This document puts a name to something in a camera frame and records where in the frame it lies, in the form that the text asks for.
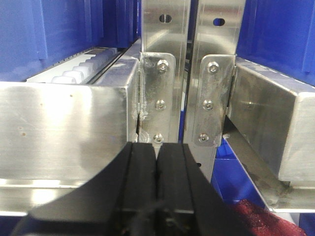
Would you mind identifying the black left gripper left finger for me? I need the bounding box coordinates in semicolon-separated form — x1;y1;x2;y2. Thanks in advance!
12;143;157;236

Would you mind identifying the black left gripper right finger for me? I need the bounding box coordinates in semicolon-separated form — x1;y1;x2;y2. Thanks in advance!
156;143;252;236

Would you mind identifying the blue bin upper shelf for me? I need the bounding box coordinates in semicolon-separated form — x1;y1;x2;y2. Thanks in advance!
0;0;141;82

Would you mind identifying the blue bin with red contents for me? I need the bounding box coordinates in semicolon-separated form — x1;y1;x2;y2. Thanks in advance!
211;139;265;207

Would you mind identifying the red mesh material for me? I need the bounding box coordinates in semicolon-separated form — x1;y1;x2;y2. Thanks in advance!
231;199;306;236

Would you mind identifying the white roller conveyor track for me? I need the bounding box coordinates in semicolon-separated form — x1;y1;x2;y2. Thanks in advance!
50;47;118;86

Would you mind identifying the blue bin upper right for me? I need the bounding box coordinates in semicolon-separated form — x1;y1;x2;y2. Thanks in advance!
237;0;315;85

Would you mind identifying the steel left shelf rail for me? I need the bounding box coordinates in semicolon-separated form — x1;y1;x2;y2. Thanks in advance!
0;43;141;216

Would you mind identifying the steel shelf rail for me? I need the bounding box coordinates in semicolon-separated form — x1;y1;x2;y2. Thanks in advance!
225;58;315;213
0;43;141;216

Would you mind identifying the steel right shelf rail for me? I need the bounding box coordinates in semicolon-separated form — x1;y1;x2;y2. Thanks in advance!
225;58;315;213

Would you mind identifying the left steel bracket plate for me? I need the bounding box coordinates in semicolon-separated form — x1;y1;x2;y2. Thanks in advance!
139;52;176;147

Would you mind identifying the steel bracket plate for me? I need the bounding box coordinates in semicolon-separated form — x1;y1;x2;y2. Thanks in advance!
192;55;236;147
139;52;176;147

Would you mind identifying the right steel bracket plate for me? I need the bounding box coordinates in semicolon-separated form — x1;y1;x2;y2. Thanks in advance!
192;55;236;147

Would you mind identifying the right steel shelf post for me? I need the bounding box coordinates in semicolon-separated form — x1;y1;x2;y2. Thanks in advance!
183;0;246;180

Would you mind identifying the perforated steel shelf post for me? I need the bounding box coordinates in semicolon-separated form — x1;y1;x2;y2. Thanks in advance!
141;0;190;149

